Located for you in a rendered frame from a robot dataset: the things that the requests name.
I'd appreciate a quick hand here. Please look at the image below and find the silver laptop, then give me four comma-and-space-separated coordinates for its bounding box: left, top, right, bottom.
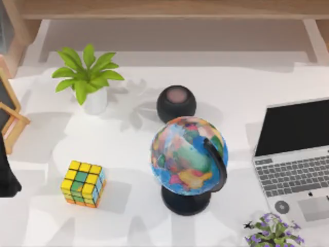
252, 97, 329, 222

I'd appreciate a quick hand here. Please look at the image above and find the colourful globe on black stand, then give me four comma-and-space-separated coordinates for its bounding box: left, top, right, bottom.
150, 116, 229, 216

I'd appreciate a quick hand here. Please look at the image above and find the wooden shelf unit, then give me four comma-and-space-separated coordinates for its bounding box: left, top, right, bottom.
0, 0, 329, 78

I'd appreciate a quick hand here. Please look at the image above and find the green plant in white pot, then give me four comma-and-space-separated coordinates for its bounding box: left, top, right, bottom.
51, 43, 126, 115

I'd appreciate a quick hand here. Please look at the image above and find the purple flowering plant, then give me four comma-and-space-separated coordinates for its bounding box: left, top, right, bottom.
243, 212, 305, 247

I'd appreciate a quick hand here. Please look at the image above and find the colourful puzzle cube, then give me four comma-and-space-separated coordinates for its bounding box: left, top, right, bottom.
60, 160, 107, 208

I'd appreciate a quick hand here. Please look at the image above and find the wooden framed blackboard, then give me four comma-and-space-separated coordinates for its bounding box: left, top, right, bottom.
0, 67, 31, 155

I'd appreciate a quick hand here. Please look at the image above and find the round black speaker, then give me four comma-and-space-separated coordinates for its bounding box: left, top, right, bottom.
156, 85, 198, 124

